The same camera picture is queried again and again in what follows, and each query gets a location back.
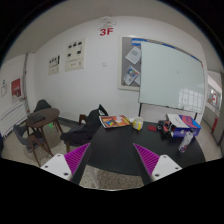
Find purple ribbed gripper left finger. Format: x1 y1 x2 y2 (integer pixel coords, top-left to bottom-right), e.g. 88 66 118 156
41 143 90 180

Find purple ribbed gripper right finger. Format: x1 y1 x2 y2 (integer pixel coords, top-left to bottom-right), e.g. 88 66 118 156
133 143 181 181

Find clear plastic water bottle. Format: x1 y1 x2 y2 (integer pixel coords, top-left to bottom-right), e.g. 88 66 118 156
178 130 194 153

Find grey chair with wooden legs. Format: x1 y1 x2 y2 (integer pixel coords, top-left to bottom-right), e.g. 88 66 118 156
13 125 52 166

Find red round coaster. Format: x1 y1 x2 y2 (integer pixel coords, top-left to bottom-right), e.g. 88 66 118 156
148 125 157 132

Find black and red gadget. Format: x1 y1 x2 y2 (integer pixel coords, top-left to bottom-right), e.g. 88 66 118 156
157 120 171 135

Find blue and white cardboard box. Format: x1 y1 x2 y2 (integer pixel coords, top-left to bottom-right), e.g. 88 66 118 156
166 114 201 137

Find white and yellow mug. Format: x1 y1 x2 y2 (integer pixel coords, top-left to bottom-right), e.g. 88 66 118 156
132 117 143 130

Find round brown side table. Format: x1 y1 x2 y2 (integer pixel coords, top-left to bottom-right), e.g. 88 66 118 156
27 108 62 138

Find colourful magazine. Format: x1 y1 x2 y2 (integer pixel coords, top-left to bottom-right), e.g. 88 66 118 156
99 115 130 128

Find dark chair behind side table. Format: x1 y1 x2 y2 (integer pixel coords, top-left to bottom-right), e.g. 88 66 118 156
34 99 51 112

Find white radiator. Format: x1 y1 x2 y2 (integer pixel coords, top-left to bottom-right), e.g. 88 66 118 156
0 102 27 136

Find red fire extinguisher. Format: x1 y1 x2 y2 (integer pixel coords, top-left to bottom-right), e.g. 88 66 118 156
211 117 218 134

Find large whiteboard on stand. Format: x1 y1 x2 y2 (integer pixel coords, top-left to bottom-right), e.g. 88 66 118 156
139 42 205 122

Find grey pin notice board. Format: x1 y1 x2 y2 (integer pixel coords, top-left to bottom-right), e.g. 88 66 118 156
118 37 141 91

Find red wall poster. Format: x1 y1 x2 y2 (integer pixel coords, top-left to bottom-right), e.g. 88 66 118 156
11 78 22 100

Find small white wall poster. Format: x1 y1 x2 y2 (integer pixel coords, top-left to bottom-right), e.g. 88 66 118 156
48 55 60 75

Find red 3F wall sign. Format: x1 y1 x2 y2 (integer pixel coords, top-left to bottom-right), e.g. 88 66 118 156
100 28 114 37

